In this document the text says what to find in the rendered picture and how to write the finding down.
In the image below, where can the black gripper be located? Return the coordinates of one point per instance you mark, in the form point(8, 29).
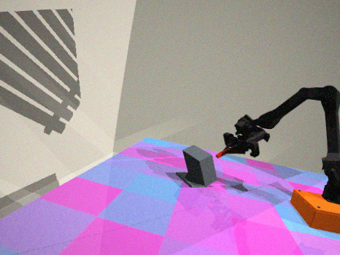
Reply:
point(238, 145)

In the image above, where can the red peg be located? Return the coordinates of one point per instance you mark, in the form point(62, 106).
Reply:
point(222, 153)

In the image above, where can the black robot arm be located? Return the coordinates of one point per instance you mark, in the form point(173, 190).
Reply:
point(330, 100)

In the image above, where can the grey panel with hole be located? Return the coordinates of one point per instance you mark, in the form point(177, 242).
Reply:
point(200, 166)

